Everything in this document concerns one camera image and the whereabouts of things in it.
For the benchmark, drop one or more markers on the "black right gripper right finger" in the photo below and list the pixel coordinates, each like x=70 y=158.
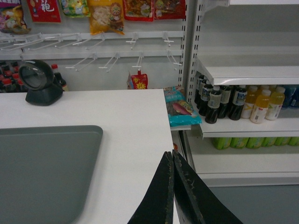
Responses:
x=195 y=202

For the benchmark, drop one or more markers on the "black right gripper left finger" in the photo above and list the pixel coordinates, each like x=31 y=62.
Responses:
x=157 y=204

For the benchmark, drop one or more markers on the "white checkout counter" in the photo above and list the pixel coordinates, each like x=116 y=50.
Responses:
x=136 y=133

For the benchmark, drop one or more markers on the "blue seaweed snack bag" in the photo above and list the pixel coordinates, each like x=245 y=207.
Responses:
x=180 y=112

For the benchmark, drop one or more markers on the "dark soy bottle front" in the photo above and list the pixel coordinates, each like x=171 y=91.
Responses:
x=213 y=105

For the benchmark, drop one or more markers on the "yellow juice bottle front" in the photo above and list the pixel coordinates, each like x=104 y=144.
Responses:
x=260 y=107

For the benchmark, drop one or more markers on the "yellow juice bottle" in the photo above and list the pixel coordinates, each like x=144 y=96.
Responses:
x=275 y=104
x=260 y=107

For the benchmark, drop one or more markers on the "dark soy bottle tall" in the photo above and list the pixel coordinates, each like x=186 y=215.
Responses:
x=237 y=102

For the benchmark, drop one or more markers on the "red yellow pouch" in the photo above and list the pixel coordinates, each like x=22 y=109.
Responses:
x=138 y=81

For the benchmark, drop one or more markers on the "yellow juice bottle right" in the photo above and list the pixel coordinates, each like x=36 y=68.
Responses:
x=275 y=104

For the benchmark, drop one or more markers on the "white metal shelving unit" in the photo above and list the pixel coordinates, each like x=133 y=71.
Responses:
x=228 y=49

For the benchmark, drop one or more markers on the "black barcode scanner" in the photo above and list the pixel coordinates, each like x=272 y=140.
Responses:
x=38 y=77

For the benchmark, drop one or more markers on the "yellow chips bag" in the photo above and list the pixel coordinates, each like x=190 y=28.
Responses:
x=106 y=15

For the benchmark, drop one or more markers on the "red snack bag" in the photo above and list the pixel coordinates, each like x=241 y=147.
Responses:
x=44 y=11

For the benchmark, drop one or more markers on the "purple snack bag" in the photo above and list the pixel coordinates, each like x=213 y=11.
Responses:
x=12 y=19

